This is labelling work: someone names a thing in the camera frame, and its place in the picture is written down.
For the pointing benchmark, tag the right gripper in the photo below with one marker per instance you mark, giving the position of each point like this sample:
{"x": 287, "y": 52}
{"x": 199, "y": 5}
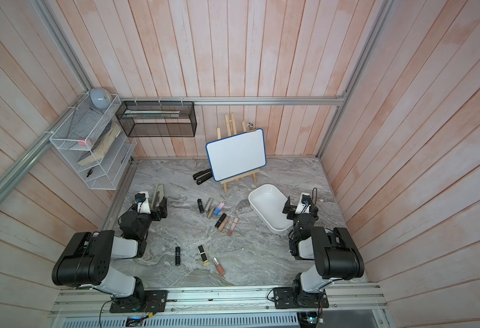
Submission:
{"x": 290, "y": 208}

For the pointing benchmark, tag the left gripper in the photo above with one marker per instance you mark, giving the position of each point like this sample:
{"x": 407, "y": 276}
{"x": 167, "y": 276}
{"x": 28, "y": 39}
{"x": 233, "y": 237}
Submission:
{"x": 162, "y": 206}

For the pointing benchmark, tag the white plastic storage box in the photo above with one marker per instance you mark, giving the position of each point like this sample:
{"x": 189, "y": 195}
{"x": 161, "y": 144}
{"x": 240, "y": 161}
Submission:
{"x": 268, "y": 202}

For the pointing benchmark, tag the black lipstick silver band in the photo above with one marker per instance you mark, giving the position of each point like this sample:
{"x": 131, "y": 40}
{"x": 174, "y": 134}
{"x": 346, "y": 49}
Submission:
{"x": 200, "y": 206}

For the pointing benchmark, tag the black round lipstick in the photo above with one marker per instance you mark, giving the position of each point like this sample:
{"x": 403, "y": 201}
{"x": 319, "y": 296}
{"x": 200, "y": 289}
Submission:
{"x": 177, "y": 256}

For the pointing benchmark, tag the black gold square lipstick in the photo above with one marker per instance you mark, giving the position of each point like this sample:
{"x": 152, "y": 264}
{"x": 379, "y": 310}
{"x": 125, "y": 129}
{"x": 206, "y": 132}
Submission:
{"x": 203, "y": 254}

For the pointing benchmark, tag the pale pink lip gloss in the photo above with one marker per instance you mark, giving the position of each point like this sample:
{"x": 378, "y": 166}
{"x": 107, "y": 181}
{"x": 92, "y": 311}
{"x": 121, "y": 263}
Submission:
{"x": 233, "y": 226}

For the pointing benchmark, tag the pink gloss silver cap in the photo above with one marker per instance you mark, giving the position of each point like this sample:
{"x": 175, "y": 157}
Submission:
{"x": 219, "y": 267}

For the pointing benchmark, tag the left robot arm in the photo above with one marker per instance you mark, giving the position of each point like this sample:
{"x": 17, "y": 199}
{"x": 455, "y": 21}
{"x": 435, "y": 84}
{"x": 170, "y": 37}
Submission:
{"x": 86, "y": 261}

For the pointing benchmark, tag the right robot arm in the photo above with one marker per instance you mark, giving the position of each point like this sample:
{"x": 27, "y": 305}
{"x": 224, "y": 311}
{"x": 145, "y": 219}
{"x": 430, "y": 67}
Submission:
{"x": 333, "y": 251}

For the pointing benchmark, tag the gold lipstick tube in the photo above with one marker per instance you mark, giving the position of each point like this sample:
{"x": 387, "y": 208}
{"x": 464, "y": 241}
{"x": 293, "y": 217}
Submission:
{"x": 211, "y": 212}

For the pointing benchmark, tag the silver lipstick tube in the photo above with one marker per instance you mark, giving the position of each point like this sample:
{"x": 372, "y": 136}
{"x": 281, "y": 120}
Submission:
{"x": 209, "y": 204}

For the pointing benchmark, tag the pink blue gradient lipstick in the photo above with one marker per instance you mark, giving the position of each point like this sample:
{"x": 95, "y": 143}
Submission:
{"x": 219, "y": 208}

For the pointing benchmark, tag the black lipstick gold band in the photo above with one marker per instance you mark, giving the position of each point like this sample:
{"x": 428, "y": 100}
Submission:
{"x": 220, "y": 220}

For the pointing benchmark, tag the beige lipstick tube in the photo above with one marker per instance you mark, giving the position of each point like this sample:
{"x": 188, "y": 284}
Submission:
{"x": 224, "y": 223}

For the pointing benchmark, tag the black stapler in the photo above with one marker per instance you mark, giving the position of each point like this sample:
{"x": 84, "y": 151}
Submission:
{"x": 202, "y": 176}

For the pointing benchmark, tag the blue framed whiteboard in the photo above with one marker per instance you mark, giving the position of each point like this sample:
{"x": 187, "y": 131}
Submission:
{"x": 235, "y": 155}

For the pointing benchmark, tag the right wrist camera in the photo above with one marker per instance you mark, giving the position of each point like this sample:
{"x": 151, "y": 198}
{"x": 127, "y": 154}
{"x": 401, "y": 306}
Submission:
{"x": 307, "y": 204}

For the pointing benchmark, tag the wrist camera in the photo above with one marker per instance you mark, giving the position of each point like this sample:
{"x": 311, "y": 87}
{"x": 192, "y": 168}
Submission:
{"x": 307, "y": 204}
{"x": 142, "y": 203}

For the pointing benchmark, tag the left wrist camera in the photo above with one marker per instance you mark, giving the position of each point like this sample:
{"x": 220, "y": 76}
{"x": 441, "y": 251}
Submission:
{"x": 142, "y": 203}

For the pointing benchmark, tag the white wire wall shelf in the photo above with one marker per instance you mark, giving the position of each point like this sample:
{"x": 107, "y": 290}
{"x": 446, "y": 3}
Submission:
{"x": 79, "y": 132}

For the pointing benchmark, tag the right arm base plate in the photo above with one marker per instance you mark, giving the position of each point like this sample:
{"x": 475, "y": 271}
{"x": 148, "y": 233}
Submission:
{"x": 291, "y": 298}

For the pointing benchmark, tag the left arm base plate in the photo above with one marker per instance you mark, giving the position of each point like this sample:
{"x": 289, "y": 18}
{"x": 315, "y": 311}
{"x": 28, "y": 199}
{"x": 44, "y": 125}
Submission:
{"x": 148, "y": 301}

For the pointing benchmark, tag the black mesh wall basket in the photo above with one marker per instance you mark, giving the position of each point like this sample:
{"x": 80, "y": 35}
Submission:
{"x": 157, "y": 118}

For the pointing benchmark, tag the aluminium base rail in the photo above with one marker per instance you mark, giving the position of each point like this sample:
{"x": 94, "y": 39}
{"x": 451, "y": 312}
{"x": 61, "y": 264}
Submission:
{"x": 221, "y": 300}

